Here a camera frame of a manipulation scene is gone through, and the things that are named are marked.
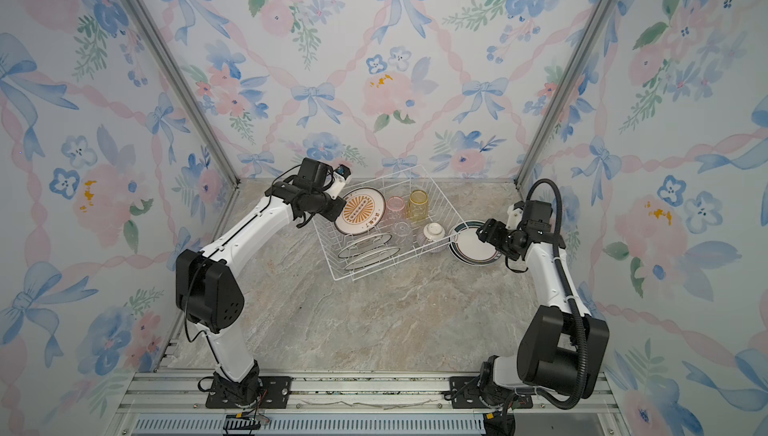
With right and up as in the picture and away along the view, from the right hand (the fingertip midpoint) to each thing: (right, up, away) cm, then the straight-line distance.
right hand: (489, 234), depth 87 cm
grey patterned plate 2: (-34, -8, +8) cm, 36 cm away
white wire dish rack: (-30, +3, +14) cm, 33 cm away
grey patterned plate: (-36, -4, +8) cm, 37 cm away
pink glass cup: (-27, +7, +12) cm, 30 cm away
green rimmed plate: (-2, -6, +13) cm, 15 cm away
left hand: (-43, +10, +2) cm, 44 cm away
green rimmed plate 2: (-3, -5, +13) cm, 15 cm away
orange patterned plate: (-37, +6, +8) cm, 38 cm away
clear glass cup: (-25, 0, +6) cm, 26 cm away
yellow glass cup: (-19, +8, +13) cm, 25 cm away
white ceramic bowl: (-14, 0, +11) cm, 18 cm away
